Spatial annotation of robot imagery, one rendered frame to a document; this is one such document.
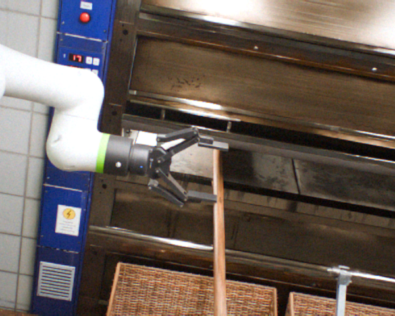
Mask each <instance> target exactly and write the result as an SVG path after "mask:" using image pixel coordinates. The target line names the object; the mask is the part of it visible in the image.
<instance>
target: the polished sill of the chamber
mask: <svg viewBox="0 0 395 316"><path fill-rule="evenodd" d="M170 174H171V176H172V177H173V178H174V180H175V181H176V182H177V183H178V184H179V185H180V186H181V187H182V189H183V190H184V191H185V192H187V193H188V190H191V191H195V192H203V193H207V194H213V178H206V177H202V176H195V175H191V174H184V173H180V172H174V171H170ZM116 180H121V181H125V182H132V183H136V184H143V185H147V186H148V184H149V182H150V180H151V178H150V177H148V176H138V175H133V174H130V171H128V175H127V177H123V176H116ZM156 181H158V183H159V184H161V185H163V186H164V187H166V188H167V189H170V190H172V188H171V187H170V186H169V185H168V184H167V183H166V182H165V181H164V180H163V179H162V178H158V179H156ZM223 199H227V200H231V201H239V202H242V203H250V204H254V205H260V206H265V207H272V208H276V209H283V210H287V211H294V212H299V213H305V214H310V215H317V216H320V217H328V218H332V219H339V220H343V221H350V222H354V223H361V224H368V225H372V226H379V227H383V228H390V229H394V230H395V211H391V210H386V209H379V208H375V207H368V206H364V205H358V204H353V203H346V202H342V201H335V200H331V199H324V198H320V197H313V196H306V195H302V194H295V193H291V192H284V191H280V190H273V189H268V188H262V187H257V186H250V185H247V184H240V183H235V182H229V181H224V180H223Z"/></svg>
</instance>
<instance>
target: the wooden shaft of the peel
mask: <svg viewBox="0 0 395 316"><path fill-rule="evenodd" d="M213 194H214V195H217V203H213V316H226V282H225V256H224V208H223V159H222V150H219V149H213Z"/></svg>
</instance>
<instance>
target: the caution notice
mask: <svg viewBox="0 0 395 316"><path fill-rule="evenodd" d="M80 212H81V209H79V208H75V207H68V206H64V205H58V211H57V224H56V231H55V232H58V233H62V234H69V235H74V236H78V229H79V223H80Z"/></svg>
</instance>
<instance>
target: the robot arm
mask: <svg viewBox="0 0 395 316"><path fill-rule="evenodd" d="M2 96H4V97H12V98H17V99H23V100H26V101H31V102H34V103H39V104H42V105H46V106H48V107H54V108H55V111H54V115H53V120H52V123H51V128H50V131H49V135H48V139H47V142H46V153H47V156H48V158H49V160H50V161H51V162H52V163H53V164H54V165H55V166H56V167H57V168H59V169H61V170H64V171H92V172H100V173H105V174H111V175H116V176H123V177H127V175H128V171H130V174H133V175H138V176H148V177H150V178H151V180H150V182H149V184H148V190H151V191H154V192H157V193H159V194H161V195H162V196H163V197H165V198H167V199H168V200H169V201H171V202H173V203H174V204H175V205H176V206H178V207H179V208H183V206H184V204H185V203H186V202H187V201H189V202H193V203H201V201H206V202H210V203H217V195H214V194H207V193H203V192H195V191H191V190H188V193H186V192H185V191H184V190H183V189H182V187H181V186H180V185H179V184H178V183H177V182H176V181H175V180H174V178H173V177H172V176H171V174H170V171H171V164H172V157H173V156H174V154H176V153H178V152H180V151H182V150H183V149H186V148H187V147H190V146H191V145H194V144H195V143H197V146H200V147H207V148H211V149H219V150H223V151H228V143H224V142H216V141H213V138H210V137H206V136H200V135H199V132H198V127H196V126H195V127H192V128H187V129H184V130H180V131H177V132H173V133H170V134H158V135H157V137H156V141H157V145H149V144H142V143H138V142H136V143H135V145H134V144H133V141H134V140H133V139H132V138H125V137H121V136H114V135H110V134H103V133H99V132H98V131H97V120H98V117H99V112H100V108H101V104H102V101H103V96H104V89H103V84H102V82H101V80H100V79H99V77H98V76H97V75H96V74H94V73H93V72H92V71H90V70H86V69H83V68H74V67H69V66H63V65H58V64H55V63H50V62H47V61H43V60H40V59H37V58H34V57H31V56H28V55H25V54H23V53H20V52H18V51H15V50H13V49H10V48H8V47H6V46H4V45H1V44H0V100H1V98H2ZM188 137H190V138H188ZM183 138H188V139H187V140H183V141H181V142H179V143H177V144H176V145H174V146H171V147H169V148H167V149H165V148H164V147H163V146H162V144H165V142H171V141H174V140H180V139H183ZM158 178H162V179H163V180H164V181H165V182H166V183H167V184H168V185H169V186H170V187H171V188H172V189H173V190H174V192H175V193H176V194H177V195H178V196H177V195H176V194H174V193H173V192H172V191H170V190H169V189H167V188H166V187H164V186H163V185H161V184H159V183H158V181H156V179H158Z"/></svg>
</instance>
